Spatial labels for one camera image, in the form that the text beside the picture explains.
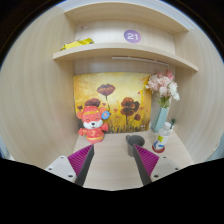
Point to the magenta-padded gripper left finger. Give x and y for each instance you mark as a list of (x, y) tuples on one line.
[(80, 160)]

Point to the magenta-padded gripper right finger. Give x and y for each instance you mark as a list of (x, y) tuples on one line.
[(148, 160)]

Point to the clear plastic drink bottle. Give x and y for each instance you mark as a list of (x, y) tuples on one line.
[(162, 138)]

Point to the flat round red coaster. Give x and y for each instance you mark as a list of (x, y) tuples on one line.
[(156, 150)]

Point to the grey ribbed cup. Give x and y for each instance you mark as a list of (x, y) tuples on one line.
[(130, 148)]

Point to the red plush mascot toy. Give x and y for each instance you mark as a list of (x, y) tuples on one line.
[(93, 125)]

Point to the tall teal vase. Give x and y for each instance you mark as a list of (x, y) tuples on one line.
[(160, 120)]

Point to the pink and white flower bouquet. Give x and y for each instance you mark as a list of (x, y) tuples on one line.
[(163, 86)]

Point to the yellow poppy flower painting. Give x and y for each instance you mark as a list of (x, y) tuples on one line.
[(126, 83)]

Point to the white light bar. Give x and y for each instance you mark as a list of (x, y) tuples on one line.
[(140, 60)]

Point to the light wooden shelf unit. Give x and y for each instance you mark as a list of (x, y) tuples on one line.
[(116, 50)]

